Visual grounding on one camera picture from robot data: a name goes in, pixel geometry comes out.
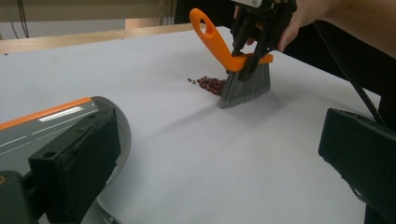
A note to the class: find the white board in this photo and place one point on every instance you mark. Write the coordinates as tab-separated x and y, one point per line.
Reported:
193	155

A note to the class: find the grey dustpan with orange edge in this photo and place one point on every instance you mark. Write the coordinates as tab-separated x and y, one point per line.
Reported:
28	133

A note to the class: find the orange brush with grey bristles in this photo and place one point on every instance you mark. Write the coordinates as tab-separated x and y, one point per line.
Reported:
218	46

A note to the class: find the pile of red beans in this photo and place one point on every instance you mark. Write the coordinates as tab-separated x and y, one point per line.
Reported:
211	84

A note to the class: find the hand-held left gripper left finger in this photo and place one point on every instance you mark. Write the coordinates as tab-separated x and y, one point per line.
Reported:
81	161

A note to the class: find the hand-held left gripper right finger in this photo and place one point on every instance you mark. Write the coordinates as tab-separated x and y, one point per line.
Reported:
364	155

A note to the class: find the wooden table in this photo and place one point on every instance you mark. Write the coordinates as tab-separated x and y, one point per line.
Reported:
77	38

